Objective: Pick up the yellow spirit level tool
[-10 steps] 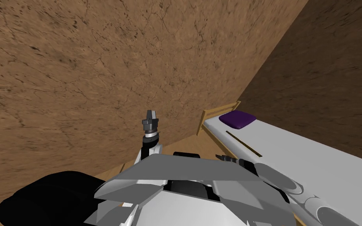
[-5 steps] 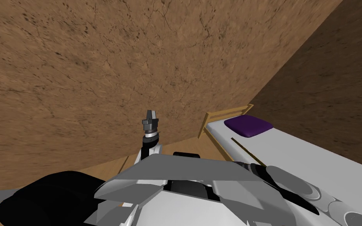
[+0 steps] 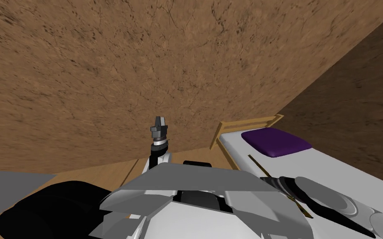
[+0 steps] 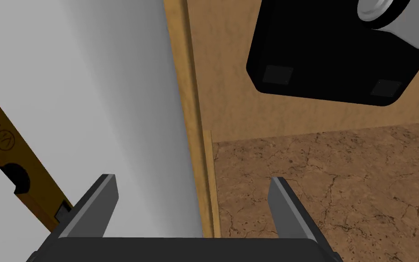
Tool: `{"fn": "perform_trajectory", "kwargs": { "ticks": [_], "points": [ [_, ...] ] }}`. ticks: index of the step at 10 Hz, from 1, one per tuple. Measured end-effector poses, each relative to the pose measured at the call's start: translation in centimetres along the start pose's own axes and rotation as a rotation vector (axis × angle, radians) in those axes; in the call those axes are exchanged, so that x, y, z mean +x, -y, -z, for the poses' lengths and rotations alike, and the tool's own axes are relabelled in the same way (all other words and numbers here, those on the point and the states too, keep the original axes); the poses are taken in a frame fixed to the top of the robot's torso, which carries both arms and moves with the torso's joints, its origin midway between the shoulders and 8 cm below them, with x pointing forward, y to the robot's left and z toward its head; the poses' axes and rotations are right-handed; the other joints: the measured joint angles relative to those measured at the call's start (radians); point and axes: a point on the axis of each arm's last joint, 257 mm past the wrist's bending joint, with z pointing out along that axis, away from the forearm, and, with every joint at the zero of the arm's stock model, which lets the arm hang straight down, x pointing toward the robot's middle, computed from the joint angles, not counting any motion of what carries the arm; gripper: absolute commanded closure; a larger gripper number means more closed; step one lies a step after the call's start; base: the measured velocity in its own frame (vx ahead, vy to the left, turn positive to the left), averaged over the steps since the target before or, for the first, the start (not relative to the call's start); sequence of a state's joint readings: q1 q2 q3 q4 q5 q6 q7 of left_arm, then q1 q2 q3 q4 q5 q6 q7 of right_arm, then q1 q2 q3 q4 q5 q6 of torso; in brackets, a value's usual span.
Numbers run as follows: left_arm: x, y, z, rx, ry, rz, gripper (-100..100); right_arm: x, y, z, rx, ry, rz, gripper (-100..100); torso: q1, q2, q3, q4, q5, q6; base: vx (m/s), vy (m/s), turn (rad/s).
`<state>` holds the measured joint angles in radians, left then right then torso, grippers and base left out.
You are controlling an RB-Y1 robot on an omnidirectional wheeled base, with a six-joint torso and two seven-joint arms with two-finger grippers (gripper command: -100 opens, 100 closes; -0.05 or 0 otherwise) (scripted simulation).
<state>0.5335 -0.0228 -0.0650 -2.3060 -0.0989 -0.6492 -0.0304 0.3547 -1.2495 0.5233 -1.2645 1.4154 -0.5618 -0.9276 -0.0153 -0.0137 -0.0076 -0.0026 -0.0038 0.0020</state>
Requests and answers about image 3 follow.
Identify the purple pillow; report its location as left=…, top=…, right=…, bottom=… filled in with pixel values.
left=241, top=127, right=313, bottom=158

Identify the white bed with wooden frame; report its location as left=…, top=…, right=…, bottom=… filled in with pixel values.
left=209, top=114, right=383, bottom=239

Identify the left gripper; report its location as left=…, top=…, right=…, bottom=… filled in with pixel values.
left=150, top=116, right=169, bottom=141

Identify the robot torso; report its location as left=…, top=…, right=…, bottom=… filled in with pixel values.
left=89, top=161, right=315, bottom=239

